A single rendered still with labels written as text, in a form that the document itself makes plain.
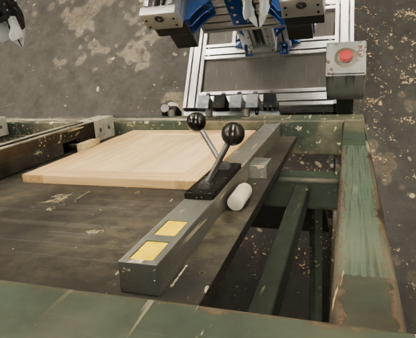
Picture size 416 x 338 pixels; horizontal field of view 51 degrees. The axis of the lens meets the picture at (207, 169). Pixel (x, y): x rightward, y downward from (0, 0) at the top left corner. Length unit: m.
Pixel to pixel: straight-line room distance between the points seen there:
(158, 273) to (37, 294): 0.18
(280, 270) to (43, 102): 2.57
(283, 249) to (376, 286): 0.32
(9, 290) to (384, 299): 0.31
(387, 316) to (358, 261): 0.10
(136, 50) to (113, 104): 0.38
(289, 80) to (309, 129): 0.89
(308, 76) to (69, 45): 1.68
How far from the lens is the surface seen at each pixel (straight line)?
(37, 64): 3.26
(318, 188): 1.07
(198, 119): 0.82
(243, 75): 2.30
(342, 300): 0.42
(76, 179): 1.00
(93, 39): 3.11
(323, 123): 1.37
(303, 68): 2.27
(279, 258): 0.71
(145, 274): 0.52
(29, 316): 0.34
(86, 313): 0.32
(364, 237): 0.54
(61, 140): 1.33
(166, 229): 0.60
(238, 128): 0.68
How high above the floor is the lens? 2.16
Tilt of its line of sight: 66 degrees down
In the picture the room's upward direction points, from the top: 44 degrees counter-clockwise
